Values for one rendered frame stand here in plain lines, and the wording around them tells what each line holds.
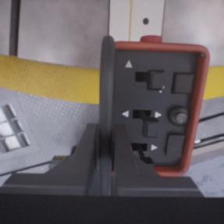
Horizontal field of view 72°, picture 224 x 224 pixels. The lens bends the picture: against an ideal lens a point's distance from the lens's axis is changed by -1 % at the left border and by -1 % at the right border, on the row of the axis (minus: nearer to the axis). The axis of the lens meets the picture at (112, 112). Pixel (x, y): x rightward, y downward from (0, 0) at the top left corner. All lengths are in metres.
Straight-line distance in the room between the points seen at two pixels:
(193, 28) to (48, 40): 0.70
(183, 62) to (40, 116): 1.15
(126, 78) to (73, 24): 0.65
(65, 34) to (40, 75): 0.46
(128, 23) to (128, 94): 0.25
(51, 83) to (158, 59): 1.03
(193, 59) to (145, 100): 0.09
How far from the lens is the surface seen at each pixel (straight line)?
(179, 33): 0.89
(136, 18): 0.46
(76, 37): 0.84
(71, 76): 1.16
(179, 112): 0.25
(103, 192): 0.17
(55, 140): 1.32
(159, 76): 0.17
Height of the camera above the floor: 1.12
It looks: 74 degrees down
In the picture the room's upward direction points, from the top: 178 degrees clockwise
